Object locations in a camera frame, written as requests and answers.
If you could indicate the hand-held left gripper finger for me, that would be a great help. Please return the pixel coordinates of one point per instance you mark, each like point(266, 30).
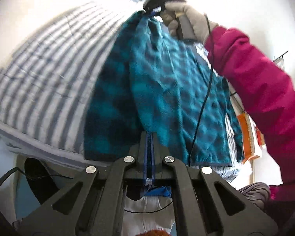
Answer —
point(148, 152)
point(153, 152)

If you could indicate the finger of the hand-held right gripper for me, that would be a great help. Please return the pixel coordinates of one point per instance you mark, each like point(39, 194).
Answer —
point(153, 3)

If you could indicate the teal plaid fleece blanket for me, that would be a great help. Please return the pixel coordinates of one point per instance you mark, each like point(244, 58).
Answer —
point(162, 78)

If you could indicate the person's right hand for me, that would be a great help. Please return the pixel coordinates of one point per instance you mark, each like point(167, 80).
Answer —
point(199, 22)

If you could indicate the white cloth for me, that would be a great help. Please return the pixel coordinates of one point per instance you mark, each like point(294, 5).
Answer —
point(147, 213)

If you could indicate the orange fuzzy item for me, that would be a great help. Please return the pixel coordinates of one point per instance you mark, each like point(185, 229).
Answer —
point(157, 233)

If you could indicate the orange cloth covered table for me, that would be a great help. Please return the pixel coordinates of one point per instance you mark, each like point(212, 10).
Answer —
point(243, 125)

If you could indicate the person's leg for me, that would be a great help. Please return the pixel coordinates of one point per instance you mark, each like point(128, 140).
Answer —
point(255, 191)

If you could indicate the grey white striped quilt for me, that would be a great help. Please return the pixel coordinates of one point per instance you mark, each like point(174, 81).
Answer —
point(51, 66)

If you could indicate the green striped hanging towel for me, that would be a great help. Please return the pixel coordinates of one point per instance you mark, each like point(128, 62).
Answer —
point(281, 62)

